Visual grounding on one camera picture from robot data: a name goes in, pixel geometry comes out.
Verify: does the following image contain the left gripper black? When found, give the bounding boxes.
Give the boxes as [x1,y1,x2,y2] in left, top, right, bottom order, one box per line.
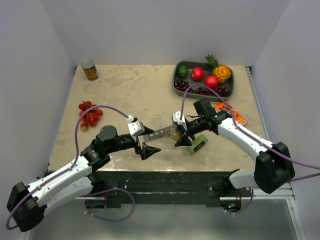
[107,125,161,159]

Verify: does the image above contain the amber pill bottle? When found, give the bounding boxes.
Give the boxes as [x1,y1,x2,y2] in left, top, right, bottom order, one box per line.
[165,128,180,141]

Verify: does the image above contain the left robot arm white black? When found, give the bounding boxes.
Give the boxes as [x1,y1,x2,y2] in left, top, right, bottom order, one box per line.
[5,117,160,232]

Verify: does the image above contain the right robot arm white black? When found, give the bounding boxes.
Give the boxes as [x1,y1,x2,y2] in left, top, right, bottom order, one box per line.
[171,98,296,197]

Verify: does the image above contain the green cylindrical bottle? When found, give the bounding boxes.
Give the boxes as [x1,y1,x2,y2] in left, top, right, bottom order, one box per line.
[186,134,208,155]

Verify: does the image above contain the orange snack packet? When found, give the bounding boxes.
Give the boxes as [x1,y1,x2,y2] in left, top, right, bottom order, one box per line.
[214,102,248,126]

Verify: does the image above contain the dark red grape bunch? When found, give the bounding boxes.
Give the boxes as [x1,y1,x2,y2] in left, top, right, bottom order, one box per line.
[173,78,230,98]

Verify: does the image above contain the red cherry tomato bunch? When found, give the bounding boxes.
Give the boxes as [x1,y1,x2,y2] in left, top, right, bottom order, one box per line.
[78,100,103,132]

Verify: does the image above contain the red apple right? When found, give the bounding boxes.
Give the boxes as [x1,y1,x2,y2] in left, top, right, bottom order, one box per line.
[204,75,219,89]

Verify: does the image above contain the red apple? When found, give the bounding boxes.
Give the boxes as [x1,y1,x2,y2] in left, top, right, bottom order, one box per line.
[204,75,219,89]
[191,67,205,82]

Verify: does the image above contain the dark green tray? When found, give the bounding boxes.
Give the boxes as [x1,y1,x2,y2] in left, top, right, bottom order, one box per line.
[172,60,235,102]

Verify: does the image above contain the red apple left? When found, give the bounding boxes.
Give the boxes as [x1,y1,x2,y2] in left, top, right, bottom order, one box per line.
[191,67,205,82]

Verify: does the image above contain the green lime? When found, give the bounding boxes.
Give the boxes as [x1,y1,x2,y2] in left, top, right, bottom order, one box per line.
[177,65,189,78]

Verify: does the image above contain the small pineapple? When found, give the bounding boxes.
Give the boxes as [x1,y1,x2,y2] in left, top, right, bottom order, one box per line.
[204,53,232,84]

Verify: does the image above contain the tin can orange label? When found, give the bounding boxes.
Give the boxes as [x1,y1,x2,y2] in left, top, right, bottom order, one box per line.
[81,59,99,81]

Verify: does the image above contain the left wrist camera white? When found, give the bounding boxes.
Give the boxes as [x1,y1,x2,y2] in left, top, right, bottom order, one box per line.
[126,115,145,137]

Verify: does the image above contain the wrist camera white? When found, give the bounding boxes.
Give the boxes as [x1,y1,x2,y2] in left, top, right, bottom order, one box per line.
[171,111,186,126]
[126,115,145,137]

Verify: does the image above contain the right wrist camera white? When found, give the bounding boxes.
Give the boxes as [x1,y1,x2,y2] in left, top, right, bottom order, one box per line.
[171,111,186,126]

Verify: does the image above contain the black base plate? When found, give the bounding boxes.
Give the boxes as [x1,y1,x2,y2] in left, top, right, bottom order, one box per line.
[45,170,260,213]

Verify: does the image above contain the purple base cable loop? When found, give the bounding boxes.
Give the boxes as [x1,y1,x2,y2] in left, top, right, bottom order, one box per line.
[84,187,137,221]

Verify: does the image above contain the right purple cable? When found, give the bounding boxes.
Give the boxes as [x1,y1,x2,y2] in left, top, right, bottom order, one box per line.
[180,83,320,216]

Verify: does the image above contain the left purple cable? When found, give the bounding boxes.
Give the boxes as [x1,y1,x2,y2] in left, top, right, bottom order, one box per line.
[5,104,131,230]

